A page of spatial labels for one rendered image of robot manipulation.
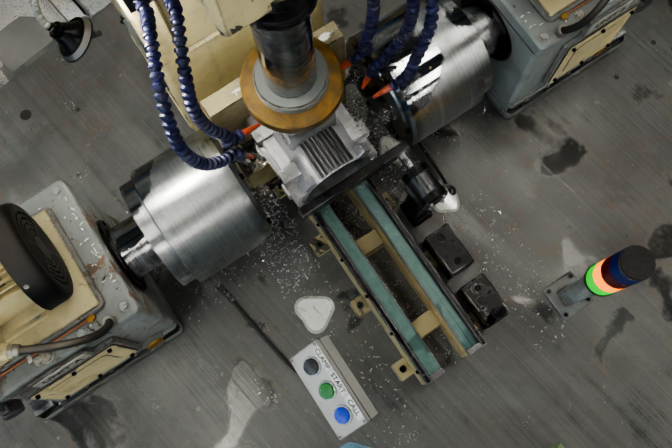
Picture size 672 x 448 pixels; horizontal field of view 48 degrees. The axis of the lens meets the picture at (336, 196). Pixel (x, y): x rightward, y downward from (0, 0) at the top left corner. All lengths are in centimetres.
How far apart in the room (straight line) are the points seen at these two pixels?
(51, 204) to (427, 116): 71
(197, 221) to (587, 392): 89
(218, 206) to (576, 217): 82
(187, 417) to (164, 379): 9
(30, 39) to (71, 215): 115
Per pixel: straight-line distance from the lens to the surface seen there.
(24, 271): 121
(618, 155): 184
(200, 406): 168
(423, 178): 147
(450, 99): 146
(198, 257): 139
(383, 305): 154
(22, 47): 249
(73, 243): 140
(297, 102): 128
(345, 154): 141
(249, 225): 139
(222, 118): 145
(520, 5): 151
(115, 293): 136
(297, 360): 140
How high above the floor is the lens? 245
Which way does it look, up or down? 75 degrees down
